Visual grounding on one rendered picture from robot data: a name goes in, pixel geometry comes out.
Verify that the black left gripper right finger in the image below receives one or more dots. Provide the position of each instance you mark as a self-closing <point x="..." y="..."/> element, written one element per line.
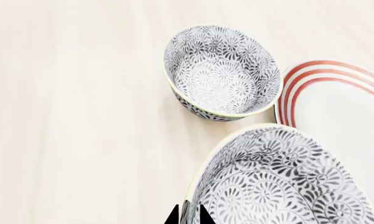
<point x="205" y="217"/>

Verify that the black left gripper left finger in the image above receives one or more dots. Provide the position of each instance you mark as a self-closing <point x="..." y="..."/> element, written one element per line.
<point x="173" y="217"/>

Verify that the red striped white plate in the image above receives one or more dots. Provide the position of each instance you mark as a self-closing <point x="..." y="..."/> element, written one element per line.
<point x="339" y="112"/>

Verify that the black floral patterned bowl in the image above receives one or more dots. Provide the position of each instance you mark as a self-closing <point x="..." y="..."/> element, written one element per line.
<point x="277" y="177"/>
<point x="221" y="72"/>

